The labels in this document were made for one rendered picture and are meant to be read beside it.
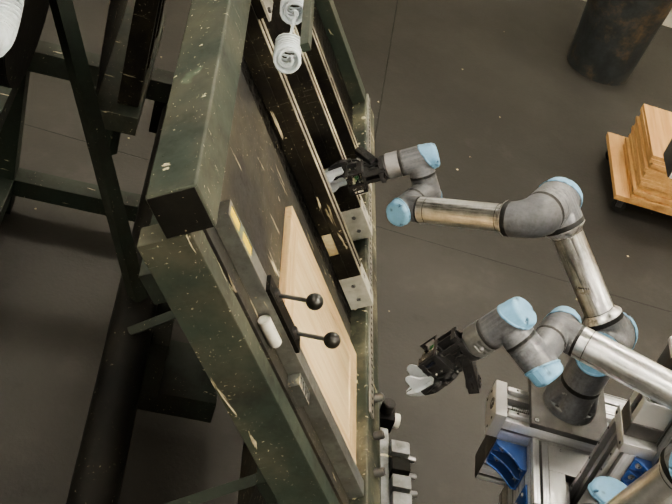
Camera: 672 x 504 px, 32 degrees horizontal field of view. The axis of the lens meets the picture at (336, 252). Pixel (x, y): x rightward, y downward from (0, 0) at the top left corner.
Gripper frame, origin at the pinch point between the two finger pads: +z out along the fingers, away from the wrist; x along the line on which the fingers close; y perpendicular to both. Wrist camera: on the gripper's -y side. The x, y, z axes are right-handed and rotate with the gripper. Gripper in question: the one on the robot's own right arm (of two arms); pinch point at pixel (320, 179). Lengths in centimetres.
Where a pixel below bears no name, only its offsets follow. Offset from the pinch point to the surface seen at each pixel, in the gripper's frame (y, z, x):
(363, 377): 44, -1, 39
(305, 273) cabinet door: 47.9, 0.8, -4.3
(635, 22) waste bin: -336, -125, 167
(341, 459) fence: 87, 0, 25
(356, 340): 28.7, 0.8, 38.9
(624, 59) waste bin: -339, -115, 191
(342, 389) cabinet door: 59, 1, 28
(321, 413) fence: 87, -1, 8
